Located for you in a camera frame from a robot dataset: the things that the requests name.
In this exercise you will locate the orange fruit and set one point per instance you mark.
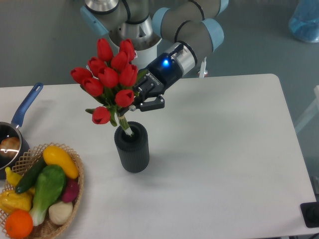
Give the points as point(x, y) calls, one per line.
point(19, 224)

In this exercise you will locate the black device at edge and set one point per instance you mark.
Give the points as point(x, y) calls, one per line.
point(310, 212)

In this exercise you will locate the dark grey ribbed vase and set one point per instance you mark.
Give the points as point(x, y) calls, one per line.
point(133, 150)

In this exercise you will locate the white garlic bulb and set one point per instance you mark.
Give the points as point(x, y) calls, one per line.
point(60, 212)

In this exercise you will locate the brown bread roll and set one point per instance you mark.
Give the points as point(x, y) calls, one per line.
point(9, 146)

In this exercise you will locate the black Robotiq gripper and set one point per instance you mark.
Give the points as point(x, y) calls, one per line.
point(154, 80)

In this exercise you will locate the red tulip bouquet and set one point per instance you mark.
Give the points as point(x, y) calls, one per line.
point(109, 79)

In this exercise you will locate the yellow squash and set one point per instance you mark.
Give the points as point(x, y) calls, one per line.
point(54, 155)

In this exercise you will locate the woven wicker basket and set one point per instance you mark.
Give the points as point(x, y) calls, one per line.
point(48, 229)

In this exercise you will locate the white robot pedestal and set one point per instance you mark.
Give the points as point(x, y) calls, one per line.
point(146, 56)

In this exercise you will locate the purple red onion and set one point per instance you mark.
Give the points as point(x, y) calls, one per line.
point(71, 191)

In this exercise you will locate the blue plastic bag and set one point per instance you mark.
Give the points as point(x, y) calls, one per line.
point(304, 23)

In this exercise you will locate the green bok choy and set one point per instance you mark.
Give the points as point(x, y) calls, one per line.
point(48, 188)

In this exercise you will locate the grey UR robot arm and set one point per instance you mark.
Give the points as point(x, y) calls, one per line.
point(168, 43)

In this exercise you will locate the blue handled saucepan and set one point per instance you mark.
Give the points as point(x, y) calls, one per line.
point(12, 129)

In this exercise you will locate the yellow banana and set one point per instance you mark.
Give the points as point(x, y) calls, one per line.
point(12, 180)

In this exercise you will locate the green cucumber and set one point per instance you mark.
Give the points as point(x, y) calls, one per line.
point(30, 177)

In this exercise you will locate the yellow bell pepper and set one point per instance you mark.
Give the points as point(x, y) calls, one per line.
point(10, 201)

